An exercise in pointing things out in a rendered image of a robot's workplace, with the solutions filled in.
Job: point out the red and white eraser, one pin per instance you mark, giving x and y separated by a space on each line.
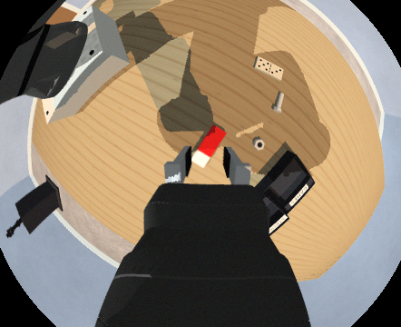
208 146

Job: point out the white hex nut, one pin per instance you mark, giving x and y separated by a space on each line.
258 144

